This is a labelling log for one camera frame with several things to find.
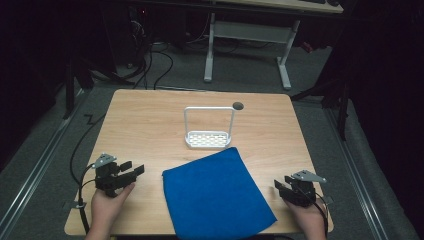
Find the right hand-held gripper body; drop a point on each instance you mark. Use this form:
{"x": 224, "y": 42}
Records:
{"x": 301, "y": 190}

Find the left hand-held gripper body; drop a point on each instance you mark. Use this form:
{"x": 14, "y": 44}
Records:
{"x": 107, "y": 176}

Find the blue cloth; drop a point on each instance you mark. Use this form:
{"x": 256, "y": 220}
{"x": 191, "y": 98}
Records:
{"x": 216, "y": 195}

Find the person's right hand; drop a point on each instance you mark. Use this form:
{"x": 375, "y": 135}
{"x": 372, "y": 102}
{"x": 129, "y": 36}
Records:
{"x": 310, "y": 218}

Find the person's left hand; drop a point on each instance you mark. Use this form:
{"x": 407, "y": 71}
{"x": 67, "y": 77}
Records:
{"x": 106, "y": 207}

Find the dark metal stand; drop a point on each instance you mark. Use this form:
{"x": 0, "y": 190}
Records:
{"x": 333, "y": 96}
{"x": 80, "y": 73}

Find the white-legged desk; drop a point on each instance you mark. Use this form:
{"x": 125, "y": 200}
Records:
{"x": 266, "y": 30}

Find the metal floor rail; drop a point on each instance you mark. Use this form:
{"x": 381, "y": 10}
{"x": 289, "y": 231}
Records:
{"x": 36, "y": 163}
{"x": 356, "y": 173}

